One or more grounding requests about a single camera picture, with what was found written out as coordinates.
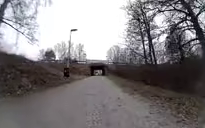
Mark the dark underpass bridge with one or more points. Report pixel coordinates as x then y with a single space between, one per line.
98 67

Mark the dark bin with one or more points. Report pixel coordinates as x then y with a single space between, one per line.
66 72

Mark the street lamp pole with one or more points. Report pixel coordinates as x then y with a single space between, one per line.
69 46

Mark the grey asphalt path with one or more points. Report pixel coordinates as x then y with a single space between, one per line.
90 103

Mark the distant bare trees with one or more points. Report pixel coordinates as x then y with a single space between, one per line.
63 51

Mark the brown bare hedge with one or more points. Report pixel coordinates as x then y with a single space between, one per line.
163 75

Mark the row of bare trees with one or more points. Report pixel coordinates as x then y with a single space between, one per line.
170 33

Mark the leaf-strewn verge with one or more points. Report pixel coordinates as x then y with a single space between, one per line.
166 103

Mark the brown earth embankment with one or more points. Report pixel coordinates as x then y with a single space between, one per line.
20 75

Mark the large bare tree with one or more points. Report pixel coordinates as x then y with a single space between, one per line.
3 20

